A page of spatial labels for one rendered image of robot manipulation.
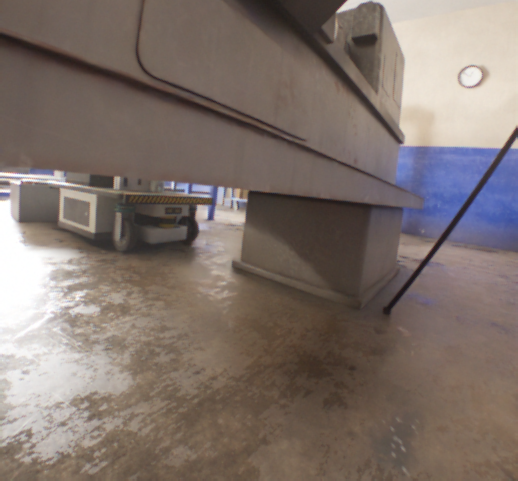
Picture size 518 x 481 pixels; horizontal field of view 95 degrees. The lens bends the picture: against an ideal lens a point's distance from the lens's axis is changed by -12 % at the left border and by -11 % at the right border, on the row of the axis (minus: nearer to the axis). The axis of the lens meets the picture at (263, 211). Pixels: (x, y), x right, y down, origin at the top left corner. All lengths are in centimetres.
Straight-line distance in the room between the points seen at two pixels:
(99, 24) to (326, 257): 101
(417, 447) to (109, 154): 61
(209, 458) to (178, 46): 60
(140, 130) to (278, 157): 16
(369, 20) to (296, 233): 99
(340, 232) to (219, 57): 81
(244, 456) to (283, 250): 88
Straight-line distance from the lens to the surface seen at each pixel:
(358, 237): 107
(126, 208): 152
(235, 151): 25
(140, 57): 40
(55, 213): 252
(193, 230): 182
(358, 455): 57
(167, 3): 45
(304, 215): 116
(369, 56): 141
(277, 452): 54
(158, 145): 21
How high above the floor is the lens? 40
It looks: 4 degrees down
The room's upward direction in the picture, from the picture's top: 6 degrees clockwise
